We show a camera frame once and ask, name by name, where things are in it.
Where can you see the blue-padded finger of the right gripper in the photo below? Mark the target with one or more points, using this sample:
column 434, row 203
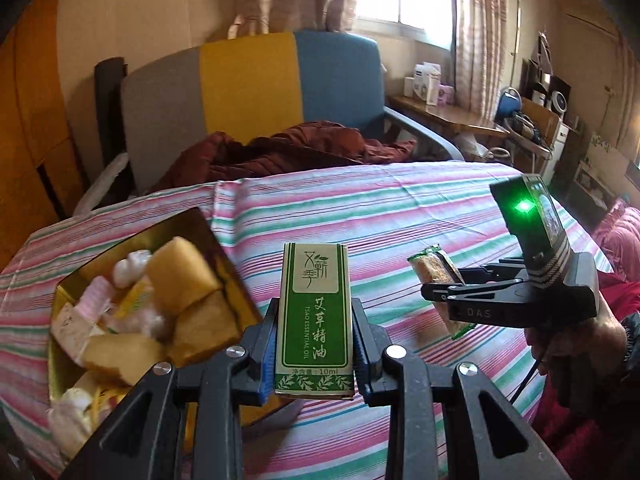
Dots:
column 491, row 272

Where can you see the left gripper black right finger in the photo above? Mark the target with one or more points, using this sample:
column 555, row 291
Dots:
column 375, row 385

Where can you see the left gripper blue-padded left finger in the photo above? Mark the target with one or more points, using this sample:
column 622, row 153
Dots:
column 257, row 373

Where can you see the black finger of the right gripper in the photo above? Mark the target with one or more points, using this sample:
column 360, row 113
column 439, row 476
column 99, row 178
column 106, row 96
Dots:
column 491, row 293

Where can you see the green oil carton box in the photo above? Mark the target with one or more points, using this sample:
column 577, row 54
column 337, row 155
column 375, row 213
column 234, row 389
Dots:
column 314, row 338

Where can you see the yellow sponge block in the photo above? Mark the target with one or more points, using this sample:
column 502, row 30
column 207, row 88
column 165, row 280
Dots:
column 203, row 329

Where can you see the person right hand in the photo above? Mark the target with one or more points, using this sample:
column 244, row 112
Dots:
column 579, row 358

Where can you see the striped bed sheet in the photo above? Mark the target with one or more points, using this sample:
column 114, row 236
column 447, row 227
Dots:
column 382, row 214

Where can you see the gold metal tin box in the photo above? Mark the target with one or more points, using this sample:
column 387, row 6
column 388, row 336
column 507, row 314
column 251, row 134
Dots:
column 81, row 399

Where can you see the yellow sponge cube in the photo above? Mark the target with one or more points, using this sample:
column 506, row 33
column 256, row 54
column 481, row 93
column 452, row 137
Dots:
column 123, row 357

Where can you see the yellow sponge in tin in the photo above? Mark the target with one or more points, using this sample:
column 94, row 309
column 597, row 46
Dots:
column 180, row 276

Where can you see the wooden windowsill desk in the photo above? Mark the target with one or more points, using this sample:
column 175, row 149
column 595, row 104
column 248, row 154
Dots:
column 452, row 119

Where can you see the blue bag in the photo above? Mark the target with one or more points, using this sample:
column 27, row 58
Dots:
column 509, row 102

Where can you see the white sock ball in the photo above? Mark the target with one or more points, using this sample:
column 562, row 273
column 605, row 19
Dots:
column 130, row 269

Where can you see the pink white sock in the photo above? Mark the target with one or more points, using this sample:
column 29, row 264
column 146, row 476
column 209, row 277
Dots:
column 96, row 299

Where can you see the white boxes on desk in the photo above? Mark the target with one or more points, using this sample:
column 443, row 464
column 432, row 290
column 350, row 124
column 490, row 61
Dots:
column 426, row 85

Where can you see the dark red jacket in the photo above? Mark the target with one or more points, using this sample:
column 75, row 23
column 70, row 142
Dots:
column 307, row 146

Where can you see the grey yellow blue sofa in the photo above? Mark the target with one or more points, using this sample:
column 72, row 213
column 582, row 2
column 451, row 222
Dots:
column 257, row 86

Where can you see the wooden wardrobe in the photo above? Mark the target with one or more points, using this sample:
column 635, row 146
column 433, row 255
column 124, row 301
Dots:
column 41, row 174

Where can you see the black rolled mat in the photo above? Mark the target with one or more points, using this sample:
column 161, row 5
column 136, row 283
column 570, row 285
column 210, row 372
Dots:
column 108, row 77

